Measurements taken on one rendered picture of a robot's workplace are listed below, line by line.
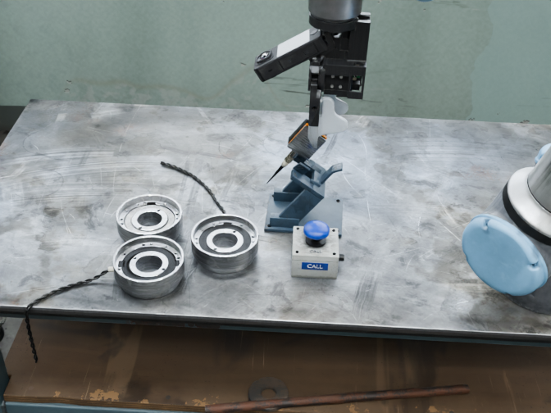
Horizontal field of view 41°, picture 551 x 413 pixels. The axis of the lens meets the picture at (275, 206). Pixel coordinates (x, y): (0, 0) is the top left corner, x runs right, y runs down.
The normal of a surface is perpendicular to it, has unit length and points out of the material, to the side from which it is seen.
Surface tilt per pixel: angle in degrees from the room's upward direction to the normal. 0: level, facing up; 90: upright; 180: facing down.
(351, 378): 0
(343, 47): 90
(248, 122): 0
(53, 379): 0
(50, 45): 90
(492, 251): 97
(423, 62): 90
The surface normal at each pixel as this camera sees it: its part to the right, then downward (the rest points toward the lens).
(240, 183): 0.03, -0.80
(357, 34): -0.09, 0.60
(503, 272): -0.73, 0.49
